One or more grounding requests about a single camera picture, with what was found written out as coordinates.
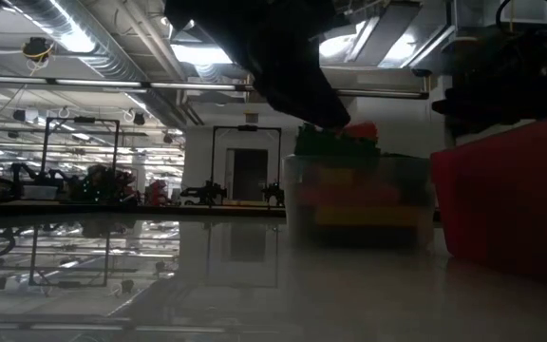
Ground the orange brick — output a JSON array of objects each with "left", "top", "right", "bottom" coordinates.
[{"left": 343, "top": 121, "right": 380, "bottom": 143}]

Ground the yellow-orange long block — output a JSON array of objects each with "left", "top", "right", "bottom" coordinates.
[{"left": 314, "top": 205, "right": 421, "bottom": 228}]

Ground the red plastic bin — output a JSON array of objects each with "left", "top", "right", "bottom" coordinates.
[{"left": 429, "top": 110, "right": 547, "bottom": 292}]

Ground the dark doorway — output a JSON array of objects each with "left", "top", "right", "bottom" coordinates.
[{"left": 225, "top": 147, "right": 270, "bottom": 203}]

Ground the black gantry frame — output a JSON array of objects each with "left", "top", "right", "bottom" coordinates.
[
  {"left": 39, "top": 116, "right": 122, "bottom": 187},
  {"left": 210, "top": 124, "right": 283, "bottom": 200}
]

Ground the ceiling light panel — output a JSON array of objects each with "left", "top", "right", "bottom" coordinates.
[{"left": 171, "top": 43, "right": 235, "bottom": 67}]

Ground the green studded brick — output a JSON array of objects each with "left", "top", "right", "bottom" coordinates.
[{"left": 293, "top": 122, "right": 383, "bottom": 159}]

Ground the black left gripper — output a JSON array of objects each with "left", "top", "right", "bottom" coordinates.
[{"left": 163, "top": 0, "right": 352, "bottom": 130}]

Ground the silver ventilation duct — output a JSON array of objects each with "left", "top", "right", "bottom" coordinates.
[{"left": 0, "top": 0, "right": 198, "bottom": 127}]

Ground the black yellow cable reel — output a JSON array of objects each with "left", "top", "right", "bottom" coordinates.
[{"left": 20, "top": 36, "right": 57, "bottom": 66}]

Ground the background robot station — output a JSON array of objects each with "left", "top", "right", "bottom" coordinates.
[{"left": 9, "top": 161, "right": 140, "bottom": 206}]

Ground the clear plastic bin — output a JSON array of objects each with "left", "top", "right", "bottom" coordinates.
[{"left": 281, "top": 152, "right": 437, "bottom": 251}]

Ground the rectangular metal duct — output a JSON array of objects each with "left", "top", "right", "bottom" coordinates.
[{"left": 318, "top": 0, "right": 458, "bottom": 70}]

